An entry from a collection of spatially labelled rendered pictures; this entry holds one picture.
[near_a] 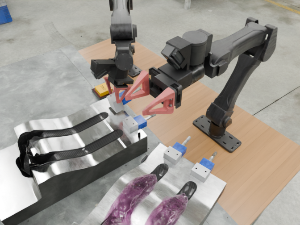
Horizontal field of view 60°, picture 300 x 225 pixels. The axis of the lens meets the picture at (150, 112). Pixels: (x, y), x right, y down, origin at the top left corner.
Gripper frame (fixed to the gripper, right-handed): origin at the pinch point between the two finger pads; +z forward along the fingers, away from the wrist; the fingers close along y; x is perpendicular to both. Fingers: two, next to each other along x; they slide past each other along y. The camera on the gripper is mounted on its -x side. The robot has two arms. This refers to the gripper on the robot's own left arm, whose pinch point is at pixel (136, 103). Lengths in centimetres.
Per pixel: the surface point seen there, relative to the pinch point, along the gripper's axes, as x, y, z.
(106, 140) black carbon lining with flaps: 31.3, -19.0, 0.9
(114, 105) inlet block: 25.7, -26.6, -8.4
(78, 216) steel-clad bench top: 38.7, -5.8, 21.3
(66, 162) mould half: 27.2, -17.2, 16.0
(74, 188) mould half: 36.8, -13.6, 17.7
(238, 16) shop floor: 128, -150, -285
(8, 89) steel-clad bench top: 39, -81, 17
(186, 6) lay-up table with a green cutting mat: 121, -211, -247
